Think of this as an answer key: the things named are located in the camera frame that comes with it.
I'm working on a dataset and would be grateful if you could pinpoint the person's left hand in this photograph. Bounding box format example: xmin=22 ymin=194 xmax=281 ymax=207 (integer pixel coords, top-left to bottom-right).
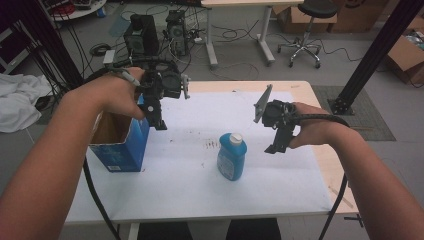
xmin=64 ymin=66 xmax=148 ymax=121

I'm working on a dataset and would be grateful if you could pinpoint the round white table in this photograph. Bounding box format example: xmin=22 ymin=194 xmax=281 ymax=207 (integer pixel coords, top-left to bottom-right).
xmin=39 ymin=0 xmax=108 ymax=22

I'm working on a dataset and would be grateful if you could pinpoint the white table sheet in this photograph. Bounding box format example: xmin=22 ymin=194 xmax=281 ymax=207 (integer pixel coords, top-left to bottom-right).
xmin=64 ymin=90 xmax=334 ymax=224

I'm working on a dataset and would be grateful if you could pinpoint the white-legged desk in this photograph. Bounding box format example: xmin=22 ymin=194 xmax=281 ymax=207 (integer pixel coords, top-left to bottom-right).
xmin=200 ymin=0 xmax=305 ymax=68

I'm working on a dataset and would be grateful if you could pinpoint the slim black computer tower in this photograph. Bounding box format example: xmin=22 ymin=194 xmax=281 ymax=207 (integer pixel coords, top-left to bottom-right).
xmin=165 ymin=9 xmax=190 ymax=57

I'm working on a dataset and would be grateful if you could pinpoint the open cardboard box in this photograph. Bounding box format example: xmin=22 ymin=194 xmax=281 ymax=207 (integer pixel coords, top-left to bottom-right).
xmin=385 ymin=16 xmax=424 ymax=85

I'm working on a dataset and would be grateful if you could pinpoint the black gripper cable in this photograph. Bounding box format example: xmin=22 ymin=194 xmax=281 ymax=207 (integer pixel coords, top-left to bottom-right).
xmin=82 ymin=55 xmax=181 ymax=240
xmin=293 ymin=113 xmax=351 ymax=240

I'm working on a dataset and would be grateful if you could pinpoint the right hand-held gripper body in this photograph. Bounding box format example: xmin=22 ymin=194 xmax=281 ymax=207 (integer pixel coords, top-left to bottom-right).
xmin=253 ymin=83 xmax=298 ymax=131

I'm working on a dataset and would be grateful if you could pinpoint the coiled black cable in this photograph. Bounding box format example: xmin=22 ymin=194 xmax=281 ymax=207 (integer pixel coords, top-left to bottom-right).
xmin=89 ymin=43 xmax=112 ymax=57

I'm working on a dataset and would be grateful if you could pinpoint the grey cable plug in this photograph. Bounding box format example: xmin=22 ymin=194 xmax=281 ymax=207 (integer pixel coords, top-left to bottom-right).
xmin=120 ymin=69 xmax=142 ymax=87

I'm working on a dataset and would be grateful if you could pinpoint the white table leg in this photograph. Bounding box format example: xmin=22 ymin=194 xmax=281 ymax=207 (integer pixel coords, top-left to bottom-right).
xmin=127 ymin=222 xmax=141 ymax=240

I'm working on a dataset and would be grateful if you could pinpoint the black metal stand with cables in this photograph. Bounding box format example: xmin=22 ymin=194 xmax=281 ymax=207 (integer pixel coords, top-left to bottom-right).
xmin=19 ymin=0 xmax=85 ymax=90

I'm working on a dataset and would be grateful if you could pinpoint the white power supply unit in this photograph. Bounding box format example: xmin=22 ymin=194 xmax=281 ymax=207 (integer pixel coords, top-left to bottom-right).
xmin=102 ymin=49 xmax=117 ymax=65

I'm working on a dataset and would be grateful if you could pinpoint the light wooden table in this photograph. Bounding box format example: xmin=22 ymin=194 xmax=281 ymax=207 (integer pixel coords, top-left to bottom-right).
xmin=64 ymin=80 xmax=360 ymax=225

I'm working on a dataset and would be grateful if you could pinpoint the flat cardboard box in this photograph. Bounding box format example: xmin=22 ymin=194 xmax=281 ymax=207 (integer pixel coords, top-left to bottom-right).
xmin=275 ymin=4 xmax=338 ymax=34

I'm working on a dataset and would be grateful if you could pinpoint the black metal stand with base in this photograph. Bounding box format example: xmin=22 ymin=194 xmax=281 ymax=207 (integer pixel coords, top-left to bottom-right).
xmin=328 ymin=0 xmax=424 ymax=116

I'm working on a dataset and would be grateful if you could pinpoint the large black computer tower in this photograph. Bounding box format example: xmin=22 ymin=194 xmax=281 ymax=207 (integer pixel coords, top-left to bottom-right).
xmin=123 ymin=13 xmax=160 ymax=58

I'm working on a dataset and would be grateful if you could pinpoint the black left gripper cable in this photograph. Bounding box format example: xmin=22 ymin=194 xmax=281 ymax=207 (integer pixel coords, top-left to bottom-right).
xmin=82 ymin=55 xmax=181 ymax=240

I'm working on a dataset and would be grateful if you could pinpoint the person's right hand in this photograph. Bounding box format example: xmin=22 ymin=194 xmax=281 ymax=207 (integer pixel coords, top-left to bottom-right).
xmin=288 ymin=101 xmax=352 ymax=150

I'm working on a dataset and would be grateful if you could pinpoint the grey floor mat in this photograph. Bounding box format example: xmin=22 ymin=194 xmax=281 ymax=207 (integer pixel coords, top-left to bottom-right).
xmin=311 ymin=85 xmax=397 ymax=142

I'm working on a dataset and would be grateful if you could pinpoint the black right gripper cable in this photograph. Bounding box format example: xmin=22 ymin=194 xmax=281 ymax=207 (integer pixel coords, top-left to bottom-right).
xmin=293 ymin=113 xmax=351 ymax=240

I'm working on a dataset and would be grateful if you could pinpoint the blue cardboard box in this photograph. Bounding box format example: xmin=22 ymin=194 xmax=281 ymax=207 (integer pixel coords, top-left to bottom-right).
xmin=89 ymin=96 xmax=151 ymax=173

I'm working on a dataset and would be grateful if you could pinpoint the tall cardboard box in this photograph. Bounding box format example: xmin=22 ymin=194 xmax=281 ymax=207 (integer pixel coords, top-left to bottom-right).
xmin=328 ymin=0 xmax=391 ymax=34

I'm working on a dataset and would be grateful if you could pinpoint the black swivel stool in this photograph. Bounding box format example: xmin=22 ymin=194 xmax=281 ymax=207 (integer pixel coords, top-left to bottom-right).
xmin=277 ymin=0 xmax=340 ymax=70

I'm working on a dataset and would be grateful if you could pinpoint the white cloth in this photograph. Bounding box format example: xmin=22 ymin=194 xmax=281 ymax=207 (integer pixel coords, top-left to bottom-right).
xmin=0 ymin=73 xmax=53 ymax=134

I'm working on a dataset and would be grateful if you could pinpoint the grey metal frame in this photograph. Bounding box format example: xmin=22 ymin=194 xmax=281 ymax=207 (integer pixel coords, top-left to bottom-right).
xmin=0 ymin=26 xmax=32 ymax=75

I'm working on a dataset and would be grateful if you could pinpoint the blue bottle with white cap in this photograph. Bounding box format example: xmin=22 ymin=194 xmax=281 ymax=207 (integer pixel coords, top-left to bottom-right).
xmin=216 ymin=132 xmax=248 ymax=182

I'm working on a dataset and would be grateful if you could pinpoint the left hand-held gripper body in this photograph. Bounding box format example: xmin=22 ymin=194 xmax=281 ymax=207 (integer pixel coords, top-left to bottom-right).
xmin=136 ymin=59 xmax=192 ymax=101

